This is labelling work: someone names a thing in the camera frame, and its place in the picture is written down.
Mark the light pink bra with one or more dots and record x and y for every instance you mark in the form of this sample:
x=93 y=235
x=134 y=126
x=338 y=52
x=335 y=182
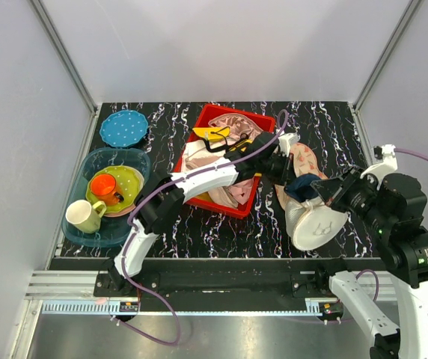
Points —
x=239 y=193

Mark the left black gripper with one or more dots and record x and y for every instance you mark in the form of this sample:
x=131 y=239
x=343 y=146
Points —
x=289 y=173

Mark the red plastic bin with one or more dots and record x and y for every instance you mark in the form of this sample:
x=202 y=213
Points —
x=265 y=123

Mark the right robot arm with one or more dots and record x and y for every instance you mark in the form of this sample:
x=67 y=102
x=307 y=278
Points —
x=405 y=257

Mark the pink plate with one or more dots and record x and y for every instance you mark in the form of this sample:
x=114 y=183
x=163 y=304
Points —
x=141 y=187

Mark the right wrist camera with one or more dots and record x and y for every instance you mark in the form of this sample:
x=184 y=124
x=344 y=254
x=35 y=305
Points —
x=386 y=162

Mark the white cloth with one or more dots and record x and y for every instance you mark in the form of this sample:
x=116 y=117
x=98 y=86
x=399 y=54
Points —
x=196 y=155

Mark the blue polka dot plate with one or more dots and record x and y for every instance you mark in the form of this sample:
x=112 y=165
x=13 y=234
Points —
x=123 y=129

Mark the orange plastic cup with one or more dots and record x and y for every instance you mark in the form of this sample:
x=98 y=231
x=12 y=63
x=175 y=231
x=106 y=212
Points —
x=105 y=188

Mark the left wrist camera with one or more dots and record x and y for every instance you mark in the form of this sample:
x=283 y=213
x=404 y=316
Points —
x=286 y=141

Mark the white mesh laundry bag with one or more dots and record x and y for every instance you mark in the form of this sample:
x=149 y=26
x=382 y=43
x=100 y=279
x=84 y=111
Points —
x=311 y=224

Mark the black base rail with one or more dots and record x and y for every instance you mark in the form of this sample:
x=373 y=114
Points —
x=214 y=285

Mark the beige bra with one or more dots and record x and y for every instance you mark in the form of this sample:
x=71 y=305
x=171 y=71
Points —
x=222 y=197

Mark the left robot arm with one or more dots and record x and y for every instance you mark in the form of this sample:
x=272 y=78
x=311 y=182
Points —
x=158 y=203

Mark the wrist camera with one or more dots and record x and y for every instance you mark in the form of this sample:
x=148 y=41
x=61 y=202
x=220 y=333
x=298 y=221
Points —
x=386 y=162
x=286 y=141

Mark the dark navy plain bra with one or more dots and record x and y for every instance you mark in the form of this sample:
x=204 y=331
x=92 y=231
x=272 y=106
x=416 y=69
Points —
x=300 y=188

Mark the cream cup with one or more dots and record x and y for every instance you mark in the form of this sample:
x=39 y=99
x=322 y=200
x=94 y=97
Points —
x=86 y=216

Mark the floral pink oven mitt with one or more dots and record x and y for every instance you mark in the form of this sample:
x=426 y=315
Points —
x=304 y=162

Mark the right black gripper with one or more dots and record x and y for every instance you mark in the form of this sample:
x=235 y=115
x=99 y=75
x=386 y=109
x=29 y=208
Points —
x=352 y=178

